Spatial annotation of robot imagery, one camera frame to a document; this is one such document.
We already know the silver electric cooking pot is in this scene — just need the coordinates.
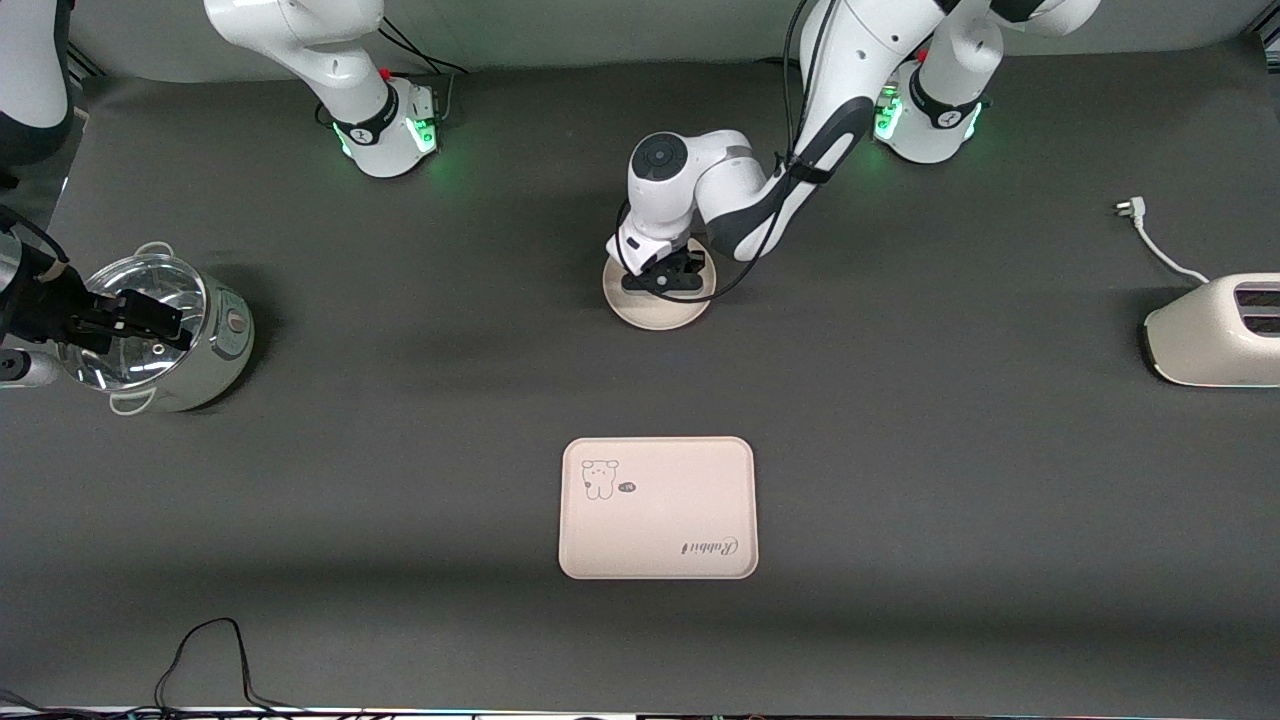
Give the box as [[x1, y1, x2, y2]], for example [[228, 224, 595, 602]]
[[58, 242, 256, 417]]

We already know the round cream plate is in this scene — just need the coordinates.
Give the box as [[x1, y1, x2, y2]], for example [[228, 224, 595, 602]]
[[602, 238, 718, 332]]

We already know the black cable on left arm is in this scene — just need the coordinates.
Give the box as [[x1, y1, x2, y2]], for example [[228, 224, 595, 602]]
[[612, 0, 836, 304]]

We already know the black cable on table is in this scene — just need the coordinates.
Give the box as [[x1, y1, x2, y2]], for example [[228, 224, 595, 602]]
[[0, 617, 401, 720]]

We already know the white power cable with plug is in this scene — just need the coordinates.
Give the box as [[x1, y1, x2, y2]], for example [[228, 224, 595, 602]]
[[1114, 197, 1213, 287]]

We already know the glass pot lid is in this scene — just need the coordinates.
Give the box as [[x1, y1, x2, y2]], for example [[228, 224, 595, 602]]
[[58, 255, 209, 393]]

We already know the cream toaster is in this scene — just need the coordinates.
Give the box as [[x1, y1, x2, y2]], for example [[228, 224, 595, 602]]
[[1142, 272, 1280, 389]]

